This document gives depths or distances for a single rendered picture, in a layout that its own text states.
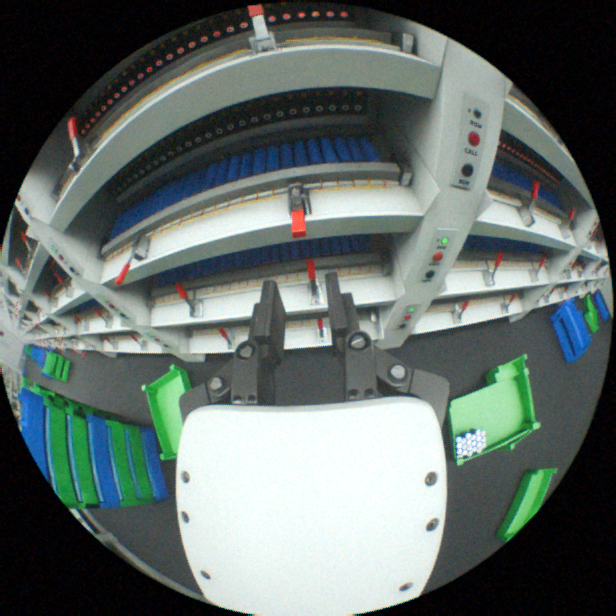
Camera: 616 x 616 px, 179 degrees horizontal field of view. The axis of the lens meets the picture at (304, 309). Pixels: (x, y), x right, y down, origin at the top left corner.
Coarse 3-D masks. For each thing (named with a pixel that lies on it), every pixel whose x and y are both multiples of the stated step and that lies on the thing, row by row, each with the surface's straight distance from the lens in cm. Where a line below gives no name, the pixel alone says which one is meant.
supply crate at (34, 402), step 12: (24, 396) 88; (36, 396) 72; (24, 408) 90; (36, 408) 71; (36, 420) 71; (24, 432) 90; (36, 432) 71; (36, 444) 71; (36, 456) 71; (48, 480) 72
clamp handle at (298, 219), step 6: (294, 192) 23; (294, 198) 24; (300, 198) 23; (294, 204) 22; (300, 204) 22; (294, 210) 21; (300, 210) 21; (294, 216) 20; (300, 216) 20; (294, 222) 19; (300, 222) 19; (294, 228) 18; (300, 228) 18; (294, 234) 18; (300, 234) 18
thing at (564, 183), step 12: (564, 180) 92; (564, 192) 91; (576, 192) 90; (576, 204) 89; (588, 204) 88; (588, 216) 87; (588, 228) 87; (552, 252) 92; (564, 252) 90; (564, 264) 90; (528, 288) 98; (540, 288) 95
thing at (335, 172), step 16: (256, 176) 28; (272, 176) 27; (288, 176) 26; (304, 176) 26; (320, 176) 26; (336, 176) 27; (352, 176) 27; (368, 176) 28; (384, 176) 29; (208, 192) 30; (224, 192) 28; (240, 192) 28; (256, 192) 28; (272, 192) 26; (176, 208) 33; (192, 208) 31; (144, 224) 38; (160, 224) 36; (112, 240) 47; (128, 240) 42; (112, 256) 47
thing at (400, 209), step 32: (256, 128) 37; (288, 128) 37; (384, 128) 39; (384, 160) 34; (416, 160) 29; (128, 192) 53; (320, 192) 27; (352, 192) 27; (384, 192) 28; (416, 192) 29; (192, 224) 32; (224, 224) 28; (256, 224) 25; (288, 224) 24; (320, 224) 25; (352, 224) 26; (384, 224) 27; (416, 224) 29; (96, 256) 53; (128, 256) 42; (160, 256) 33; (192, 256) 32
